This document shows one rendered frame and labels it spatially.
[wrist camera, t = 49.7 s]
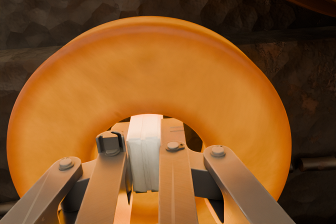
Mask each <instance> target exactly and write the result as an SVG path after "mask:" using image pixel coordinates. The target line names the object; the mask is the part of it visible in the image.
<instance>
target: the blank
mask: <svg viewBox="0 0 336 224"><path fill-rule="evenodd" d="M145 114H156V115H163V116H168V117H172V118H174V119H177V120H179V121H181V122H183V123H185V124H186V125H188V126H189V127H191V128H192V129H193V130H194V131H195V132H196V133H197V134H198V135H199V137H200V138H201V140H202V149H201V153H203V152H204V150H205V149H206V148H207V147H210V146H214V145H222V146H226V147H228V148H230V149H231V150H232V151H233V152H234V153H235V154H236V155H237V157H238V158H239V159H240V160H241V161H242V162H243V163H244V165H245V166H246V167H247V168H248V169H249V170H250V172H251V173H252V174H253V175H254V176H255V177H256V178H257V180H258V181H259V182H260V183H261V184H262V185H263V186H264V188H265V189H266V190H267V191H268V192H269V193H270V195H271V196H272V197H273V198H274V199H275V200H276V201H278V199H279V197H280V195H281V193H282V191H283V189H284V186H285V184H286V181H287V177H288V174H289V169H290V164H291V154H292V138H291V129H290V124H289V120H288V116H287V113H286V110H285V108H284V105H283V103H282V101H281V98H280V97H279V95H278V93H277V91H276V90H275V88H274V86H273V85H272V83H271V82H270V81H269V79H268V78H267V77H266V76H265V74H264V73H263V72H262V71H261V70H260V69H259V68H258V67H257V66H256V65H255V64H254V63H253V62H252V61H251V60H250V59H249V58H248V57H247V56H246V55H245V54H244V53H243V52H242V51H241V50H240V49H239V48H238V47H236V46H235V45H234V44H233V43H231V42H230V41H229V40H227V39H226V38H224V37H223V36H221V35H219V34H218V33H216V32H214V31H212V30H210V29H208V28H206V27H204V26H201V25H198V24H196V23H193V22H190V21H186V20H182V19H177V18H172V17H164V16H135V17H127V18H122V19H118V20H113V21H110V22H107V23H104V24H101V25H99V26H96V27H94V28H92V29H90V30H88V31H86V32H84V33H82V34H80V35H79V36H77V37H76V38H74V39H73V40H71V41H70V42H69V43H67V44H66V45H65V46H63V47H62V48H61V49H59V50H58V51H57V52H55V53H54V54H53V55H52V56H50V57H49V58H48V59H47V60H46V61H44V62H43V63H42V64H41V65H40V66H39V67H38V68H37V70H36V71H35V72H34V73H33V74H32V75H31V77H30V78H29V79H28V80H27V82H26V83H25V85H24V86H23V88H22V90H21V91H20V93H19V95H18V97H17V99H16V101H15V104H14V106H13V109H12V112H11V115H10V119H9V124H8V130H7V141H6V151H7V161H8V167H9V171H10V175H11V178H12V181H13V184H14V186H15V189H16V191H17V193H18V195H19V197H20V198H22V197H23V195H24V194H25V193H26V192H27V191H28V190H29V189H30V188H31V187H32V186H33V185H34V184H35V183H36V182H37V181H38V179H39V178H40V177H41V176H42V175H43V174H44V173H45V172H46V171H47V170H48V169H49V168H50V167H51V166H52V165H53V164H54V163H55V162H56V161H58V160H60V159H62V158H66V157H77V158H79V159H80V160H81V163H86V162H90V161H93V160H95V159H97V156H98V148H97V143H96V137H97V136H98V135H99V134H101V133H103V132H106V131H107V130H108V129H109V128H110V127H111V126H113V125H114V124H116V123H117V122H119V121H121V120H123V119H126V118H129V117H132V116H137V115H145ZM131 188H132V195H133V198H132V206H131V215H130V223H129V224H159V192H152V191H151V190H147V192H145V193H136V192H135V191H133V184H132V187H131ZM195 203H196V210H197V217H198V224H217V223H216V221H215V219H214V217H213V215H212V213H211V212H210V210H209V208H208V206H207V204H206V202H205V198H203V197H197V196H195Z"/></svg>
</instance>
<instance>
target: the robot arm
mask: <svg viewBox="0 0 336 224"><path fill-rule="evenodd" d="M95 140H96V145H97V150H98V155H97V158H96V159H95V160H92V161H89V162H85V163H81V160H80V159H79V158H78V157H74V156H70V157H69V156H68V157H64V158H62V159H59V160H57V161H56V162H55V163H54V164H53V165H52V166H51V167H50V168H49V169H48V170H47V171H46V172H45V173H44V174H43V175H42V176H41V177H40V178H39V179H38V181H37V182H36V183H35V184H34V185H33V186H32V187H31V188H30V189H29V190H28V191H27V192H26V193H25V194H24V195H23V196H22V198H21V199H20V200H19V201H18V202H17V203H16V204H15V205H14V206H13V207H12V208H11V209H10V210H9V211H8V212H7V214H6V215H5V216H4V217H3V218H2V219H1V220H0V224H130V218H131V210H132V201H133V192H132V187H133V191H134V192H135V193H136V194H138V193H147V191H151V192H158V224H199V221H198V214H197V207H196V200H195V197H200V198H204V199H205V203H206V205H207V207H208V208H209V210H210V212H211V214H212V216H213V217H214V219H215V221H216V223H217V224H296V223H295V222H294V221H293V220H292V219H291V217H290V216H289V215H288V214H287V213H286V212H285V211H284V209H283V208H282V207H281V206H280V205H279V204H278V202H277V201H276V200H275V199H274V198H273V197H272V196H271V194H270V193H269V192H268V191H267V190H266V189H265V188H264V186H263V185H262V184H261V183H260V182H259V181H258V179H257V178H256V177H255V176H254V175H253V174H252V173H251V171H250V170H249V169H248V168H247V167H246V166H245V165H244V163H243V162H242V161H241V160H240V159H239V158H238V157H237V155H236V154H235V153H234V152H233V151H232V150H231V149H230V148H229V147H227V146H224V145H212V146H209V147H207V148H206V149H205V150H204V151H203V153H201V152H195V151H192V150H190V149H189V148H188V147H187V145H186V138H185V131H184V125H183V122H182V121H180V120H178V119H175V118H164V119H163V115H160V114H140V115H135V116H131V119H130V122H119V123H116V124H115V125H114V126H113V127H112V128H111V130H109V131H105V132H102V133H100V134H99V135H98V136H97V137H96V138H95Z"/></svg>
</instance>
